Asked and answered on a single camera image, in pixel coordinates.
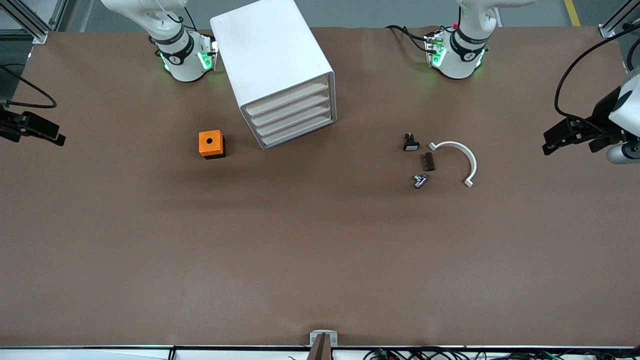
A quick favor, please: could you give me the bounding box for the white drawer cabinet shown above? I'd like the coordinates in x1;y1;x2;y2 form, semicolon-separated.
209;0;337;151

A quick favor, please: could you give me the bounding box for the white closed drawer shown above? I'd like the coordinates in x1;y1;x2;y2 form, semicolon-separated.
254;98;336;140
248;86;335;129
259;109;337;150

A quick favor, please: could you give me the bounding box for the brown table cover sheet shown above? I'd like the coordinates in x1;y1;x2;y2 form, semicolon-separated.
0;25;640;348

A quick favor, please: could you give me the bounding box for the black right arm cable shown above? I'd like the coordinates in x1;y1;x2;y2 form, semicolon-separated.
0;64;57;110

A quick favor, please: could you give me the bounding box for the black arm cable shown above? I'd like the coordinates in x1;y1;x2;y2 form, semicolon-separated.
0;64;57;110
554;25;640;124

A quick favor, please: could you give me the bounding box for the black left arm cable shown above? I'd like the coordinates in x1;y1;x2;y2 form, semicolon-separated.
554;25;640;124

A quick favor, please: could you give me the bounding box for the aluminium frame post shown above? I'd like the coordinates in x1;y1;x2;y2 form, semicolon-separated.
0;0;56;45
598;0;640;39

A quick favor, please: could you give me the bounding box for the white curved plastic bracket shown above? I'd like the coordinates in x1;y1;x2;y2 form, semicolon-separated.
428;141;478;189

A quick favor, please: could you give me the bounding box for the orange button enclosure box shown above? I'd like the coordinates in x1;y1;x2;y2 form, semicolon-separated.
198;130;226;160

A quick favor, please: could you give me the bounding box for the black base power cable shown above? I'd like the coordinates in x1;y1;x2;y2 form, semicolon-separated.
386;24;432;53

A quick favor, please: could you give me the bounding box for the white table edge rail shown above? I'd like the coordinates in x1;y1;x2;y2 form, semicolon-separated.
0;346;640;360

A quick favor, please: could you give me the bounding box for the tangled cable bundle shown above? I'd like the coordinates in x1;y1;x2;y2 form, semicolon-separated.
365;348;640;360

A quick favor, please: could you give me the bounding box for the grey metal edge bracket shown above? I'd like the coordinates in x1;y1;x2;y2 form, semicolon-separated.
309;330;339;347

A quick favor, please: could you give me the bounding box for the brown wedge post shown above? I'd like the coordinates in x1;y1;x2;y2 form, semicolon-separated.
307;333;334;360

